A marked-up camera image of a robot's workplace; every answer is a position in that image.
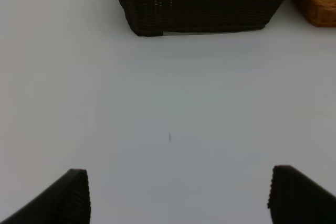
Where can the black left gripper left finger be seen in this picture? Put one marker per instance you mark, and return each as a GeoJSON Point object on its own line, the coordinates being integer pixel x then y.
{"type": "Point", "coordinates": [67, 200]}

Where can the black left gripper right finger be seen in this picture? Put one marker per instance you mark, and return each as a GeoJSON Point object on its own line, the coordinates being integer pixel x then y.
{"type": "Point", "coordinates": [295, 198]}

